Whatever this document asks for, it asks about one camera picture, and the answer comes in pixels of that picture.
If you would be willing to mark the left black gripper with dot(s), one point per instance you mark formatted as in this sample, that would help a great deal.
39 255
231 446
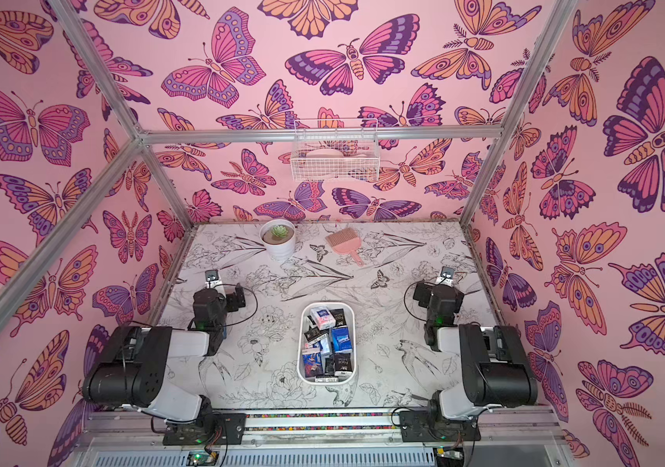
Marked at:
233 298

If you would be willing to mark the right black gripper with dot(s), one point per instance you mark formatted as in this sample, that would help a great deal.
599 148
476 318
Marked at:
421 294

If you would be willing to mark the dark blue tissue pack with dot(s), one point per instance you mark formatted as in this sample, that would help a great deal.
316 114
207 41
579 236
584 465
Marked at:
312 363

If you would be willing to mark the pink blue floral tissue pack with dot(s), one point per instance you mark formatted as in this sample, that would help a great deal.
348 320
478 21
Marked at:
322 318

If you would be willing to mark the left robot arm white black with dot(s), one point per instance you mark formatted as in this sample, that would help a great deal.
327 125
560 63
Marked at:
131 370

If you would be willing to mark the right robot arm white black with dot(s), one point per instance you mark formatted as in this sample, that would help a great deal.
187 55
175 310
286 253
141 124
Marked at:
494 370

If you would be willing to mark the white oval storage box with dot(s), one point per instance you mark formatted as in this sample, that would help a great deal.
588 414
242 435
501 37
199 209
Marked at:
311 337

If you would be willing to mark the white pot with succulent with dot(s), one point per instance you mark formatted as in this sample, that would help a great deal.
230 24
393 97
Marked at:
280 239

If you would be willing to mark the black sachet top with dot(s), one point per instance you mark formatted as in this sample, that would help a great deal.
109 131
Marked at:
339 318

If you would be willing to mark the black sachet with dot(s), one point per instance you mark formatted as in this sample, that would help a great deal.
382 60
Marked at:
339 318
343 364

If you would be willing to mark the pink dustpan brush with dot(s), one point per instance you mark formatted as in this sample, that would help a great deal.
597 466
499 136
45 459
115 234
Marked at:
346 242

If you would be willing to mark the black sachet bottom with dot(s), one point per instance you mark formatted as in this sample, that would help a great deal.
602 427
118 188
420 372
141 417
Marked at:
343 364

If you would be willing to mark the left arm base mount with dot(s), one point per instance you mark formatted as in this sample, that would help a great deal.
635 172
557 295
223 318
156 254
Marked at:
213 429

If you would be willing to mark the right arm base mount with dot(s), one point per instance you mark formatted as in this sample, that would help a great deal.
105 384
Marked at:
419 426

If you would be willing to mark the aluminium rail front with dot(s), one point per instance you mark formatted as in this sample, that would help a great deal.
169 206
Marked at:
373 427

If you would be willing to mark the white wire wall basket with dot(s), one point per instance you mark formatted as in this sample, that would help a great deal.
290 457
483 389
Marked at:
326 151

